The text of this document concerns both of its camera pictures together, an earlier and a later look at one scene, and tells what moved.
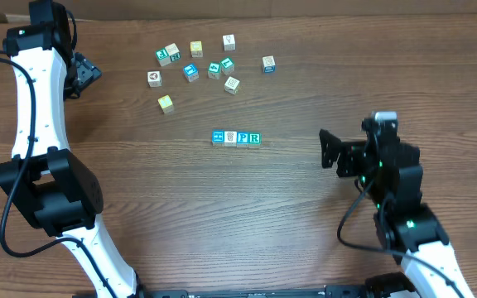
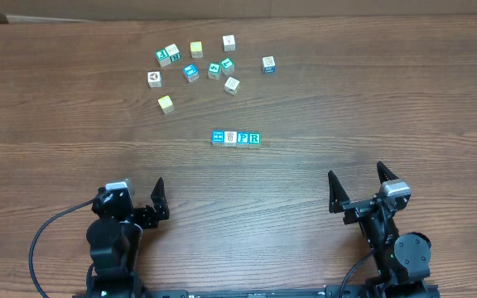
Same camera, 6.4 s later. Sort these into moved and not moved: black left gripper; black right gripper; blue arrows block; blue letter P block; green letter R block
Moved: black right gripper; black left gripper
Not moved: blue letter P block; blue arrows block; green letter R block
